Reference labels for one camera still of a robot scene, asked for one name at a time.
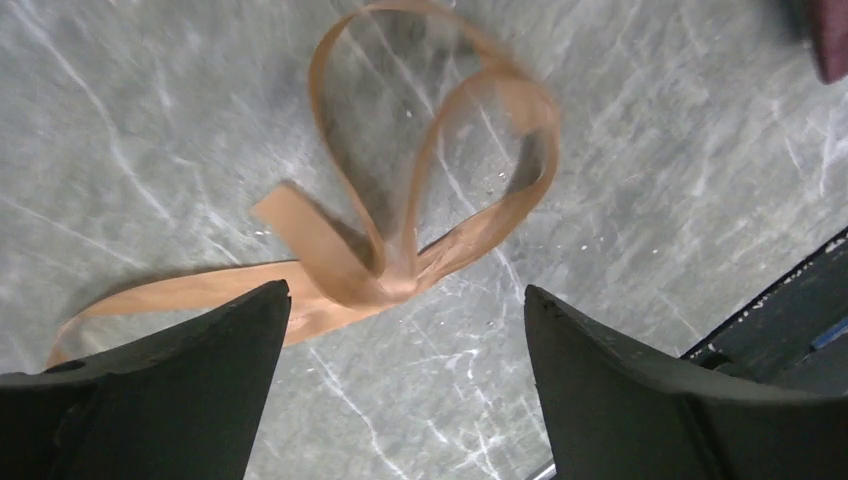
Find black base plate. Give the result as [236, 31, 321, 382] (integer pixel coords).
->
[683, 229, 847, 395]

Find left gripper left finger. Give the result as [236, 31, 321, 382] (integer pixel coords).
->
[1, 280, 291, 479]

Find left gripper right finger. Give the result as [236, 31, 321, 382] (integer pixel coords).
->
[524, 285, 847, 479]

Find maroon paper bouquet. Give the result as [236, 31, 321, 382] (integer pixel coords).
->
[805, 0, 848, 84]

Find tan satin ribbon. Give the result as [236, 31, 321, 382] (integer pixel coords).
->
[71, 1, 560, 344]

